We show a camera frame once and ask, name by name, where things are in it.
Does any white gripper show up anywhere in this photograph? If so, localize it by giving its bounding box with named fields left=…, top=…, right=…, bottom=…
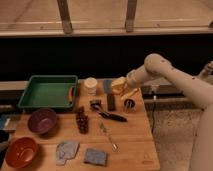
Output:
left=111, top=65, right=151, bottom=99

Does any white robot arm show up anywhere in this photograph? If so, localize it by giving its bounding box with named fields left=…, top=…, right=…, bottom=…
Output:
left=111, top=53, right=213, bottom=171

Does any white paper cup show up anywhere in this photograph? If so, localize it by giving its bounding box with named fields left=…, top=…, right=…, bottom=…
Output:
left=84, top=77, right=98, bottom=95

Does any small dark jar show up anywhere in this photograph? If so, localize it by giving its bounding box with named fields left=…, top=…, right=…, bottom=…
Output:
left=124, top=99, right=135, bottom=113

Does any wooden cutting board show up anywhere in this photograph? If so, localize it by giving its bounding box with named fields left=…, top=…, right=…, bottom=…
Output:
left=1, top=86, right=160, bottom=171

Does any dark brown grape bunch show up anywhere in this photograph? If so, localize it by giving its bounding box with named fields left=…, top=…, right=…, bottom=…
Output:
left=76, top=106, right=89, bottom=134

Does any orange marker in tray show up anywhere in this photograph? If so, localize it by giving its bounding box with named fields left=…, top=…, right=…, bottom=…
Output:
left=68, top=87, right=73, bottom=103

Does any blue grey sponge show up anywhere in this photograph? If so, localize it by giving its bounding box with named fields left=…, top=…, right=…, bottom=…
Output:
left=84, top=148, right=107, bottom=166

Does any green plastic tray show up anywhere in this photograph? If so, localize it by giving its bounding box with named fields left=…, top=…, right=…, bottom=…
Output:
left=18, top=75, right=78, bottom=110

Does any grey cloth piece left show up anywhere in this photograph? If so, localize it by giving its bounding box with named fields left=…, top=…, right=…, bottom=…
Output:
left=56, top=141, right=80, bottom=166

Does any purple bowl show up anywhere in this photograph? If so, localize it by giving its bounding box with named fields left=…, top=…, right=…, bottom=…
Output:
left=27, top=108, right=57, bottom=134

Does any orange bowl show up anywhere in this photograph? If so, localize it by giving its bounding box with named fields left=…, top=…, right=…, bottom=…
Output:
left=5, top=137, right=38, bottom=169

